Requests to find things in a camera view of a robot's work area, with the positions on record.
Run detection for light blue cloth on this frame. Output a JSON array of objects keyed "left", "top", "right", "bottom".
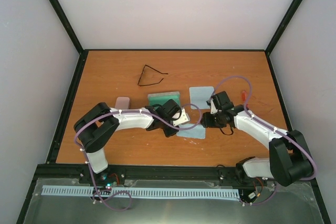
[
  {"left": 189, "top": 86, "right": 214, "bottom": 110},
  {"left": 176, "top": 124, "right": 206, "bottom": 140}
]

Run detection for orange lens clear sunglasses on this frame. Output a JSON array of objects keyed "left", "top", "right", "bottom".
[{"left": 241, "top": 90, "right": 248, "bottom": 103}]

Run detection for grey glasses case teal lining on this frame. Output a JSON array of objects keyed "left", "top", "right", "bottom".
[{"left": 148, "top": 91, "right": 181, "bottom": 106}]

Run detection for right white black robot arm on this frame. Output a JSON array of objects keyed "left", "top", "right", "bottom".
[{"left": 201, "top": 91, "right": 316, "bottom": 186}]

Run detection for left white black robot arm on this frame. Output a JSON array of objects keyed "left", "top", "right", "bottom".
[{"left": 73, "top": 99, "right": 190, "bottom": 184}]

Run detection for pink glasses case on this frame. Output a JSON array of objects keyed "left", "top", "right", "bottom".
[{"left": 114, "top": 97, "right": 130, "bottom": 110}]

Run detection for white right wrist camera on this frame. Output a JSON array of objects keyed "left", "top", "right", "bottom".
[{"left": 207, "top": 99, "right": 218, "bottom": 114}]

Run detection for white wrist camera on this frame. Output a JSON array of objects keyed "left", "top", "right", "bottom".
[
  {"left": 172, "top": 108, "right": 190, "bottom": 127},
  {"left": 207, "top": 99, "right": 218, "bottom": 114}
]

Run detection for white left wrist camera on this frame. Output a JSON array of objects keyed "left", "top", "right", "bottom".
[{"left": 172, "top": 108, "right": 190, "bottom": 127}]

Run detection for black frame glasses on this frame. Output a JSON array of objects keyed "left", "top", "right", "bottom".
[{"left": 137, "top": 65, "right": 168, "bottom": 87}]

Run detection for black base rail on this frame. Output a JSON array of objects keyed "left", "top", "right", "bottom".
[{"left": 93, "top": 165, "right": 266, "bottom": 187}]

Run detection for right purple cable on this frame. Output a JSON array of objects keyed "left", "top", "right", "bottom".
[{"left": 215, "top": 76, "right": 318, "bottom": 206}]

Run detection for purple cable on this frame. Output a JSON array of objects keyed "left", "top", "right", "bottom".
[
  {"left": 215, "top": 76, "right": 318, "bottom": 206},
  {"left": 74, "top": 102, "right": 202, "bottom": 211}
]

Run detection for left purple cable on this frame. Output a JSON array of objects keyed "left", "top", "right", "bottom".
[{"left": 74, "top": 102, "right": 202, "bottom": 211}]

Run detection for black cage frame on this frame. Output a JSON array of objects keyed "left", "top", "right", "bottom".
[{"left": 15, "top": 0, "right": 332, "bottom": 224}]

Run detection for light blue slotted cable duct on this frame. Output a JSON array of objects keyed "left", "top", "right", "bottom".
[{"left": 40, "top": 185, "right": 240, "bottom": 201}]

